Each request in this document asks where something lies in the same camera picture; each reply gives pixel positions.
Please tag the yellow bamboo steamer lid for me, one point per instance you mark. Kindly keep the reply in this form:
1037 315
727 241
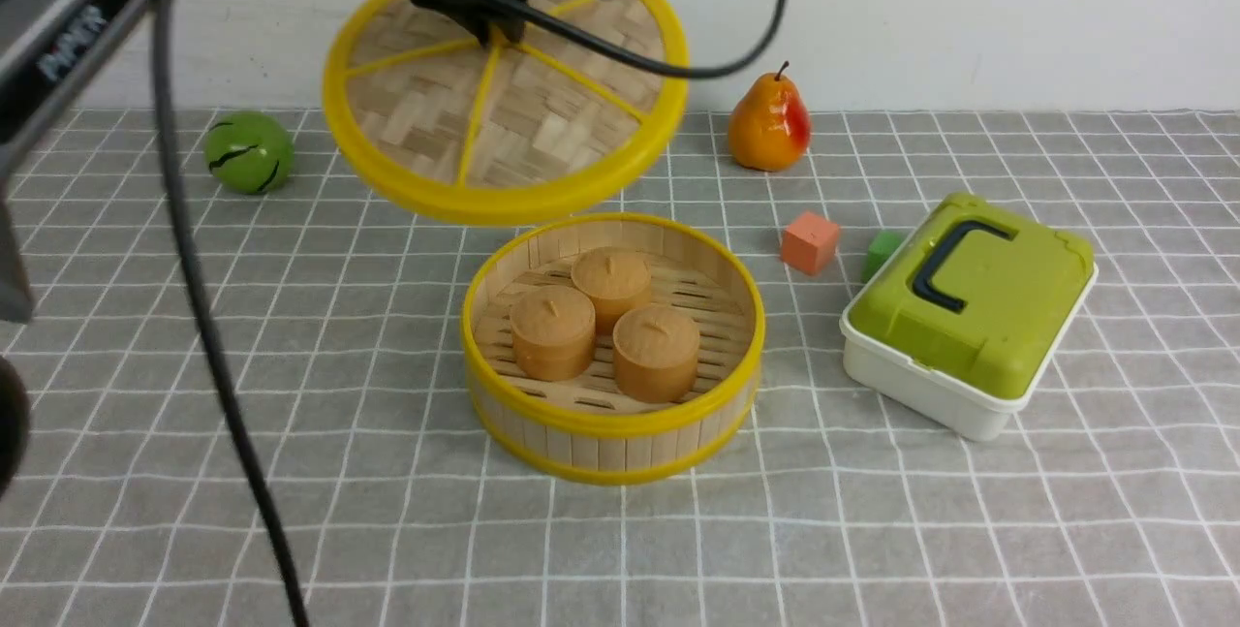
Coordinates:
502 134

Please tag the yellow bamboo steamer basket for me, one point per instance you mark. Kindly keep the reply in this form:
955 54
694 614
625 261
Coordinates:
584 429

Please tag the orange red toy pear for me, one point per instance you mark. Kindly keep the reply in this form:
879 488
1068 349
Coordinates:
770 128

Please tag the green toy watermelon ball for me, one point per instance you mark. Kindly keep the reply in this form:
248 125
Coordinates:
249 152

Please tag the brown toy bun back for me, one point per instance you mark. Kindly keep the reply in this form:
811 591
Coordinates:
616 279

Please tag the brown toy bun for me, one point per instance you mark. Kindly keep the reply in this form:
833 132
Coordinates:
616 279
553 332
656 350

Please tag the brown toy bun left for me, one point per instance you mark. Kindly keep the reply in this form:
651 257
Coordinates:
553 332

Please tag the orange cube block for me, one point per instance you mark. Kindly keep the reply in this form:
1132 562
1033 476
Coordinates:
809 243

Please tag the brown toy bun right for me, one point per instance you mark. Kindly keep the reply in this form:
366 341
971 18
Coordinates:
656 350

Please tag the green cube block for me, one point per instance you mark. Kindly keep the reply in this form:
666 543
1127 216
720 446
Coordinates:
883 245

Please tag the green lidded white box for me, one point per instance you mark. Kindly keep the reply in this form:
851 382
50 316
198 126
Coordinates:
962 321

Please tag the grey checked tablecloth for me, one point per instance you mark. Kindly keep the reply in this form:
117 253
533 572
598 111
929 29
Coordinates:
1110 501

